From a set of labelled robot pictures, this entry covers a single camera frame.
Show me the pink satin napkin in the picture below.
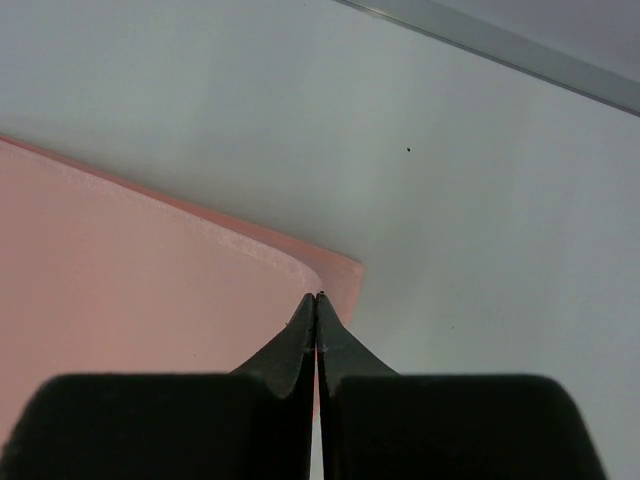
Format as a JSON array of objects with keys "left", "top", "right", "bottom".
[{"left": 1, "top": 139, "right": 363, "bottom": 455}]

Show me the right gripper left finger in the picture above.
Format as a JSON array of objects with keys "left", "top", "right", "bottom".
[{"left": 1, "top": 294, "right": 316, "bottom": 479}]

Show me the left side frame rail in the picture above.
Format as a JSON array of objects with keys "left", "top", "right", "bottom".
[{"left": 351, "top": 0, "right": 639, "bottom": 115}]

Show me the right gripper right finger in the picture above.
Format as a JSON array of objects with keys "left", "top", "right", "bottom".
[{"left": 315, "top": 294, "right": 606, "bottom": 479}]

